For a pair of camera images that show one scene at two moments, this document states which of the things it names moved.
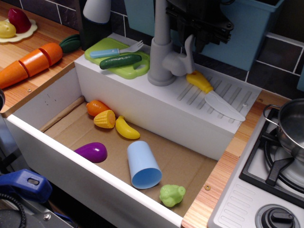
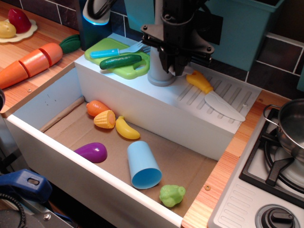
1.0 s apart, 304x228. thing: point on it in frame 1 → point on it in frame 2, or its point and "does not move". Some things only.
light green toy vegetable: (171, 194) does not move
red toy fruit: (22, 23) does not move
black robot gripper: (203, 19) → (175, 35)
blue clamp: (27, 185) does not move
